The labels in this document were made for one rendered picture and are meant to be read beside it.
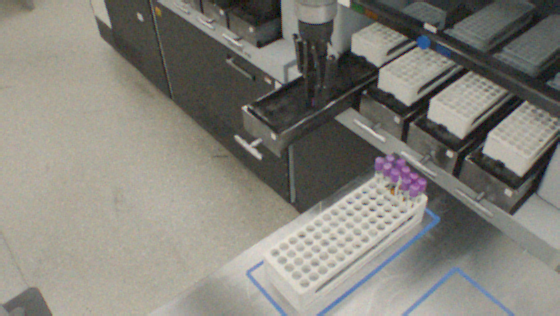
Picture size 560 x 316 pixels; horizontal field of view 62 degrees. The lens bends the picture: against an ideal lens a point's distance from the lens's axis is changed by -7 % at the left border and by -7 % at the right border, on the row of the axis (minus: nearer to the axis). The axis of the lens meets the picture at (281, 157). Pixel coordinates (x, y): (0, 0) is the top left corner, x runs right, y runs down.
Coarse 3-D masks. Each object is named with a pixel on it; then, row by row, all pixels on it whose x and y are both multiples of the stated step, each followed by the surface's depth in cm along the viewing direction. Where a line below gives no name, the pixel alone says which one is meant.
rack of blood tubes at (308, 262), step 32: (352, 192) 88; (384, 192) 87; (320, 224) 85; (352, 224) 83; (384, 224) 82; (416, 224) 89; (288, 256) 80; (320, 256) 80; (352, 256) 78; (288, 288) 77; (320, 288) 81
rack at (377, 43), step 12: (360, 36) 127; (372, 36) 127; (384, 36) 127; (396, 36) 127; (360, 48) 127; (372, 48) 123; (384, 48) 123; (396, 48) 132; (372, 60) 126; (384, 60) 126
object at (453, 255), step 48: (336, 192) 96; (432, 192) 95; (432, 240) 87; (480, 240) 86; (192, 288) 82; (240, 288) 82; (336, 288) 81; (384, 288) 81; (432, 288) 80; (480, 288) 79; (528, 288) 79
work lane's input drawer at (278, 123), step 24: (336, 72) 126; (360, 72) 126; (264, 96) 118; (288, 96) 120; (336, 96) 118; (360, 96) 124; (264, 120) 113; (288, 120) 112; (312, 120) 115; (240, 144) 118; (264, 144) 118; (288, 144) 114
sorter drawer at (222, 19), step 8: (208, 0) 157; (216, 0) 154; (224, 0) 154; (240, 0) 155; (208, 8) 159; (216, 8) 155; (224, 8) 152; (232, 8) 153; (208, 16) 162; (216, 16) 157; (224, 16) 153; (208, 24) 156; (224, 24) 156
